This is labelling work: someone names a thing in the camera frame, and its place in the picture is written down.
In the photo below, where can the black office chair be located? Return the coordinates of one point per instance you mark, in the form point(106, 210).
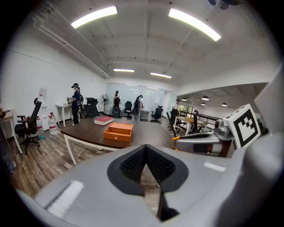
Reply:
point(128, 107)
point(172, 120)
point(31, 124)
point(157, 113)
point(196, 122)

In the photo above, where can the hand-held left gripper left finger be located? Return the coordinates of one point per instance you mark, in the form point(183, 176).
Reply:
point(93, 190)

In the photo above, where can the wood-topped white desk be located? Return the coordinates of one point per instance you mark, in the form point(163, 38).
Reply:
point(9, 116)

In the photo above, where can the white water dispenser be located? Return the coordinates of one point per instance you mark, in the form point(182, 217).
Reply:
point(43, 95)

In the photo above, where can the black metal railing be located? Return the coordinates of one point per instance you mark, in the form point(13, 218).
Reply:
point(210, 118)

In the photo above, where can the red hardcover book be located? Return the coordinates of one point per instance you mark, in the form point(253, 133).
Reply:
point(103, 120)

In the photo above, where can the orange wooden drawer box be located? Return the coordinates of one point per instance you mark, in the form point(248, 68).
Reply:
point(117, 133)

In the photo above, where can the black reclined chair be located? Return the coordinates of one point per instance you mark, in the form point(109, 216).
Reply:
point(91, 109)

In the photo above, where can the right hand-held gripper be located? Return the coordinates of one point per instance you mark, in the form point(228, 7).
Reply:
point(244, 126)

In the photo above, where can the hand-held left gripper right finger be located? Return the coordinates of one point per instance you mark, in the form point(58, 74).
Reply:
point(195, 177)

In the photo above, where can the black pedestal fan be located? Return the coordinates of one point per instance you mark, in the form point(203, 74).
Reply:
point(104, 99)

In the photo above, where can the light wooden table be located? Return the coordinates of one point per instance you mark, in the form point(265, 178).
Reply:
point(188, 120)

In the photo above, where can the white ceiling pipes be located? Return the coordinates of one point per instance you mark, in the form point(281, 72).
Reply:
point(73, 49)

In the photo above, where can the red-labelled water bottle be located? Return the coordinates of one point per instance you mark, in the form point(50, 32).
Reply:
point(40, 126)
point(52, 125)

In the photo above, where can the white ceiling tube light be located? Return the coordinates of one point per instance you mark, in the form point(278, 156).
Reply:
point(195, 23)
point(94, 16)
point(160, 75)
point(123, 70)

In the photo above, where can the teal plastic basin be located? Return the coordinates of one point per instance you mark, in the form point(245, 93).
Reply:
point(41, 137)

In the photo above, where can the small white table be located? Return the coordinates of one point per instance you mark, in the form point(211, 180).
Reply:
point(63, 106)

